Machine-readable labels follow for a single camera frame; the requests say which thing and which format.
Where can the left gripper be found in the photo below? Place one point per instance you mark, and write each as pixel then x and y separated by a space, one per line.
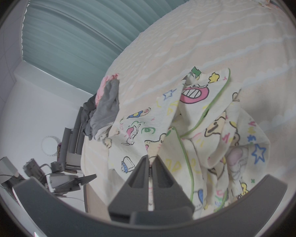
pixel 64 184

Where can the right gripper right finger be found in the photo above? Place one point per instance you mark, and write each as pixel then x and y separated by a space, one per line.
pixel 170 196

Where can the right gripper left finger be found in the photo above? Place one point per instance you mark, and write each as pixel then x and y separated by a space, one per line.
pixel 135 194

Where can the white printed pyjama top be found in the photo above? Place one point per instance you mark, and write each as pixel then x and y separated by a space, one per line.
pixel 212 132

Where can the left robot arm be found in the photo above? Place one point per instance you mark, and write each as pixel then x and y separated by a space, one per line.
pixel 5 167

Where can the dark grey garment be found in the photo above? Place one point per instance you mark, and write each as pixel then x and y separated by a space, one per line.
pixel 87 128

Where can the round ceiling lamp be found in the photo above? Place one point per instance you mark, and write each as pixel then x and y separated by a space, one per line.
pixel 49 146

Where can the black garment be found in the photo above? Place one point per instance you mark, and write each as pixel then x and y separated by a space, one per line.
pixel 88 105

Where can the pink garment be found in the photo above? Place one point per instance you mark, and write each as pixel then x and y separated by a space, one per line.
pixel 101 88

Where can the blue-green curtain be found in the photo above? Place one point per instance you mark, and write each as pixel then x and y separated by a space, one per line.
pixel 88 33

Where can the bed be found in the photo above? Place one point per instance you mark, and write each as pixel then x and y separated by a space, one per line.
pixel 212 33

